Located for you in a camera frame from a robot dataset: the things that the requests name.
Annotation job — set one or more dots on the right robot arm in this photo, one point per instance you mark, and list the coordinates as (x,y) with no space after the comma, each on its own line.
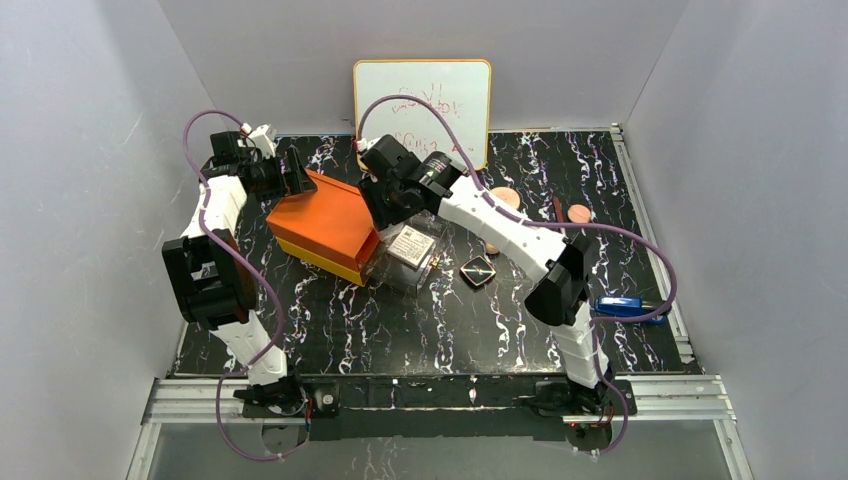
(558,268)

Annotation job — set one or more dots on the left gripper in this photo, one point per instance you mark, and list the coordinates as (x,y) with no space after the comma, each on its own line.
(294,177)

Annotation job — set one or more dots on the black square compact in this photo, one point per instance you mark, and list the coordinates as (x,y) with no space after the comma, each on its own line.
(477,272)

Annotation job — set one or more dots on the yellow-framed whiteboard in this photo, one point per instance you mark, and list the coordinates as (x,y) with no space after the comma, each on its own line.
(409,98)

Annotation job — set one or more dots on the small round pink puff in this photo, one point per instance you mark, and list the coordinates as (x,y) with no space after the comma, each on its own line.
(579,214)

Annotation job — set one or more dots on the white eyeshadow palette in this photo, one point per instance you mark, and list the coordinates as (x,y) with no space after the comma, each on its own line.
(411,246)

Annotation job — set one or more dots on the large round beige puff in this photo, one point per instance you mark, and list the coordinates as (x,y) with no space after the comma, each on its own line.
(507,195)

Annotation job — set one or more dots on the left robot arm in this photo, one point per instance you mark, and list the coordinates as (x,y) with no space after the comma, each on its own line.
(211,282)

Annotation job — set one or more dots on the clear plastic drawer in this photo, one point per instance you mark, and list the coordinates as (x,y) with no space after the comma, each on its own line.
(387,270)

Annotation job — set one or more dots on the blue stapler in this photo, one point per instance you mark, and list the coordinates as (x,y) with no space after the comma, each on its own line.
(624,309)

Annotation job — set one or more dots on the orange drawer organizer box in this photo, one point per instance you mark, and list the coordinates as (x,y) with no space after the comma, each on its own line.
(330,228)

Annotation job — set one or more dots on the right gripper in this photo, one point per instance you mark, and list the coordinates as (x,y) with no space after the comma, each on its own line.
(378,204)

